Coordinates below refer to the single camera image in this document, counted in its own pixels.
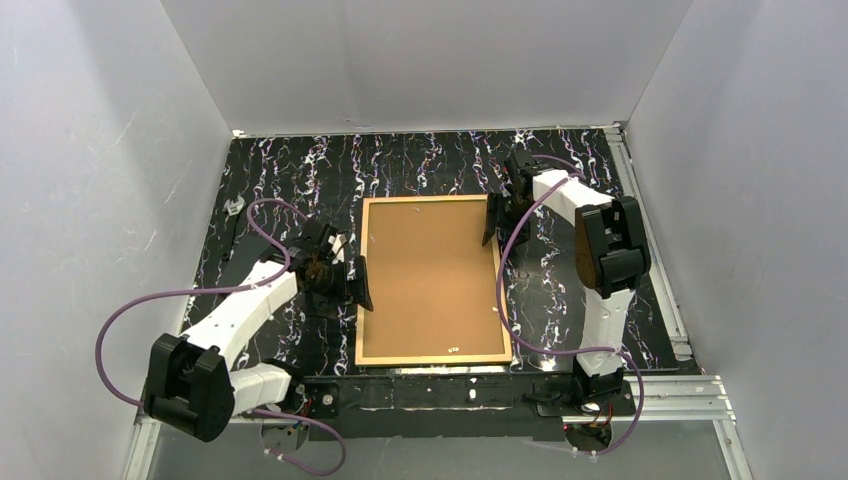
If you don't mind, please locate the black flat stand plate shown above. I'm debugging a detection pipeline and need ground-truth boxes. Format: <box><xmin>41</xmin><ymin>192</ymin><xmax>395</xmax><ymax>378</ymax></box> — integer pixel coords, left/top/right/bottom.
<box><xmin>216</xmin><ymin>233</ymin><xmax>282</xmax><ymax>287</ymax></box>

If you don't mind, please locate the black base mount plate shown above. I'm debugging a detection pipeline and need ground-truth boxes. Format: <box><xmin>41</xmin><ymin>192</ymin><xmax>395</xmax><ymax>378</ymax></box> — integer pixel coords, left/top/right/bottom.
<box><xmin>241</xmin><ymin>380</ymin><xmax>340</xmax><ymax>420</ymax></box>
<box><xmin>524</xmin><ymin>377</ymin><xmax>636</xmax><ymax>418</ymax></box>

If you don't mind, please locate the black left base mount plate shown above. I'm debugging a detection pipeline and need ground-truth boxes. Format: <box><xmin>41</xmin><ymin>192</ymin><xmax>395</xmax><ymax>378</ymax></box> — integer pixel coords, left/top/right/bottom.
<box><xmin>241</xmin><ymin>380</ymin><xmax>340</xmax><ymax>420</ymax></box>

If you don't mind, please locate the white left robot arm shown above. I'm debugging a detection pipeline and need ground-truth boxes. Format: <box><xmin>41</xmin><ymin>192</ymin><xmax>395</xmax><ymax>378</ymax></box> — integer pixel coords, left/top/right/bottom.
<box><xmin>142</xmin><ymin>220</ymin><xmax>373</xmax><ymax>442</ymax></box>

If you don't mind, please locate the small silver clip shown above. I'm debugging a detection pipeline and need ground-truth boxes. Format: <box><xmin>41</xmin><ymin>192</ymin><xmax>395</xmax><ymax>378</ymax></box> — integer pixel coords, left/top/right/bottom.
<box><xmin>224</xmin><ymin>196</ymin><xmax>245</xmax><ymax>216</ymax></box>

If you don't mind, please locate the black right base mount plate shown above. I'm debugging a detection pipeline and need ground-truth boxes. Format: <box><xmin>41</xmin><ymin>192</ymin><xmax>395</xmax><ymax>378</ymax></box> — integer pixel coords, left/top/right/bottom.
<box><xmin>524</xmin><ymin>377</ymin><xmax>636</xmax><ymax>418</ymax></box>

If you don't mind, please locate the green picture frame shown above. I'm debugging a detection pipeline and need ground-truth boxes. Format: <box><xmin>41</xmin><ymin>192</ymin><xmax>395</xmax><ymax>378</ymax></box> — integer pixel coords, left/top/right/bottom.
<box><xmin>354</xmin><ymin>194</ymin><xmax>515</xmax><ymax>368</ymax></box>

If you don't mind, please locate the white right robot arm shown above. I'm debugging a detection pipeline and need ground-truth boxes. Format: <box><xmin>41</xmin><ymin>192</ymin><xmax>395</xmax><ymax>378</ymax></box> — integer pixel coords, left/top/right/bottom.
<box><xmin>482</xmin><ymin>150</ymin><xmax>651</xmax><ymax>404</ymax></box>

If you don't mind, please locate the brown backing board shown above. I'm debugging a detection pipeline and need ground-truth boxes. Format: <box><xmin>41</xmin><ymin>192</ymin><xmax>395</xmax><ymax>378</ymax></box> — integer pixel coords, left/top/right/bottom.
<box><xmin>360</xmin><ymin>200</ymin><xmax>506</xmax><ymax>359</ymax></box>

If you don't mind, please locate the aluminium rail frame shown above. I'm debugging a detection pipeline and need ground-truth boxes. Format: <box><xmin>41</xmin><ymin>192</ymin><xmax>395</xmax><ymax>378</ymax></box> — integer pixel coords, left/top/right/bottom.
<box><xmin>122</xmin><ymin>375</ymin><xmax>752</xmax><ymax>479</ymax></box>

